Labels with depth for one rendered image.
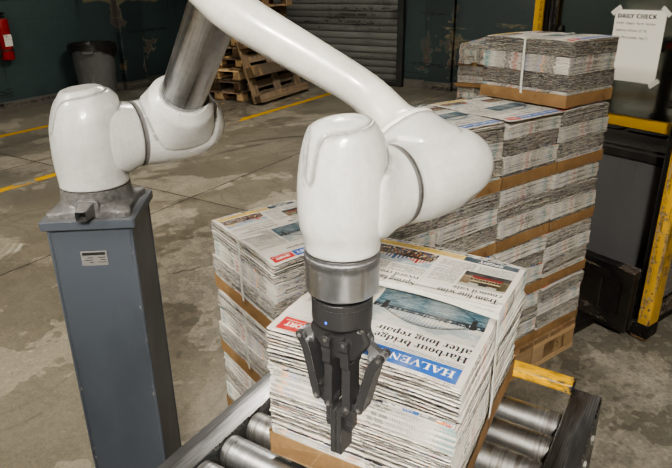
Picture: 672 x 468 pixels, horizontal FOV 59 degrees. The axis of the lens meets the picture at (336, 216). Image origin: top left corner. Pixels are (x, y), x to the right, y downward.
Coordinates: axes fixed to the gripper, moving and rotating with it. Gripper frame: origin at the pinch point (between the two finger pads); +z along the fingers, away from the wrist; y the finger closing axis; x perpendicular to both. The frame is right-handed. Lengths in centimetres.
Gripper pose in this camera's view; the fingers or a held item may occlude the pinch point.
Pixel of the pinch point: (341, 425)
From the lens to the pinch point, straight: 84.6
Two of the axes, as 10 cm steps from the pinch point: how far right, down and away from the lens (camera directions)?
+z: 0.0, 9.3, 3.6
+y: -8.5, -1.9, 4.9
